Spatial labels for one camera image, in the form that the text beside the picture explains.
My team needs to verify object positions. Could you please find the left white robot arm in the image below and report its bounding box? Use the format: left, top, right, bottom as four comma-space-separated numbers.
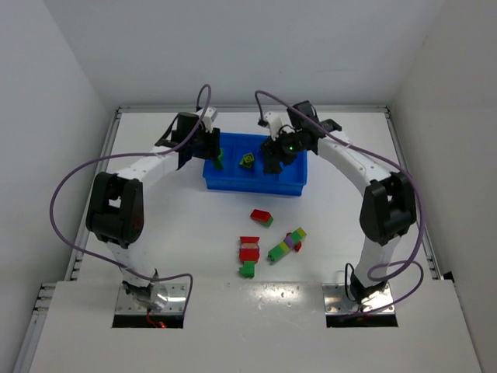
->
85, 106, 221, 307

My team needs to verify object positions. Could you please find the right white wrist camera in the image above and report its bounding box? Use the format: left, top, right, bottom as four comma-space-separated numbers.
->
258, 112, 283, 141

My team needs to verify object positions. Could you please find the metal base plate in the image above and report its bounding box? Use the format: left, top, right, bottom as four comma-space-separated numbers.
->
322, 284, 395, 316
115, 282, 188, 316

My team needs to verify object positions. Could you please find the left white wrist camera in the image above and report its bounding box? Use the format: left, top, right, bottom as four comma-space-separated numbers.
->
195, 106, 217, 133

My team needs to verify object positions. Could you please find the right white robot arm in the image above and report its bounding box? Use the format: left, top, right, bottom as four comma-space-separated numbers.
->
259, 101, 417, 302

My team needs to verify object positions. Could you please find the green lego brick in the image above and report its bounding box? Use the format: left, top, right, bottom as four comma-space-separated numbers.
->
238, 261, 256, 278

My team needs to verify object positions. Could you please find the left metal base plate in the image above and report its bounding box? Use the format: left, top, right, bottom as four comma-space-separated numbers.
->
115, 282, 188, 316

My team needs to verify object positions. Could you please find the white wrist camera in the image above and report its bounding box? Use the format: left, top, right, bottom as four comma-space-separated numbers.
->
258, 112, 283, 141
195, 106, 217, 133

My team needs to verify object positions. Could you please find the red yellow green lego stack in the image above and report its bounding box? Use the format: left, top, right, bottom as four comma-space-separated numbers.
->
250, 209, 273, 227

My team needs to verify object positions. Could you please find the green yellow purple lego bar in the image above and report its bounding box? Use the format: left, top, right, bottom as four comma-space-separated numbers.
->
267, 228, 307, 263

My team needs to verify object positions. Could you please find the yellow printed lego brick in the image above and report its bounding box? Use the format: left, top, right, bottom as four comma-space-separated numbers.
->
238, 152, 255, 169

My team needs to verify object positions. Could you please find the yellow green lego pair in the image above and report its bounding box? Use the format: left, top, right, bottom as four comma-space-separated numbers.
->
213, 148, 224, 170

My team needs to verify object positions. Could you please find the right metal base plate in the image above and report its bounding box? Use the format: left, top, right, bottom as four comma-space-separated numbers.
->
322, 284, 395, 316

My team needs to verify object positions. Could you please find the blue compartment tray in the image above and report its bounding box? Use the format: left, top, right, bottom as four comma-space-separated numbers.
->
203, 132, 308, 196

